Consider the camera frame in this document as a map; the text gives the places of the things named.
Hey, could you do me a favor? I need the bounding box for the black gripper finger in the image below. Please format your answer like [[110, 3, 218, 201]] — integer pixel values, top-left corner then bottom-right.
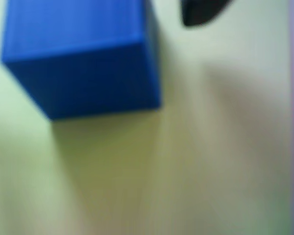
[[180, 0, 236, 27]]

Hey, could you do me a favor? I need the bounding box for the small blue cube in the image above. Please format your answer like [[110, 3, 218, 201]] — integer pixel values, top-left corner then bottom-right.
[[0, 0, 162, 121]]

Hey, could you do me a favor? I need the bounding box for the green paper square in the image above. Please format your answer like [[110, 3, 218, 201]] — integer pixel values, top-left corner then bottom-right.
[[0, 0, 292, 235]]

